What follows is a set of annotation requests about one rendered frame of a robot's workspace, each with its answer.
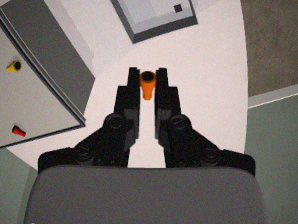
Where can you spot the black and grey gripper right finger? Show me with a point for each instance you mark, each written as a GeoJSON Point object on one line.
{"type": "Point", "coordinates": [183, 145]}

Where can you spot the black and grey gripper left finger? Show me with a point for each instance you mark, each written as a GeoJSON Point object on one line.
{"type": "Point", "coordinates": [109, 145]}

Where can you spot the open grey square box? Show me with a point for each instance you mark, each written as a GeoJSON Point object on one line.
{"type": "Point", "coordinates": [143, 20]}

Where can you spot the orange wire connector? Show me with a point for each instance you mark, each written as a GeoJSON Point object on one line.
{"type": "Point", "coordinates": [147, 83]}

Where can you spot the grey rectangular box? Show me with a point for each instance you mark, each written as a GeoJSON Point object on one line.
{"type": "Point", "coordinates": [49, 95]}

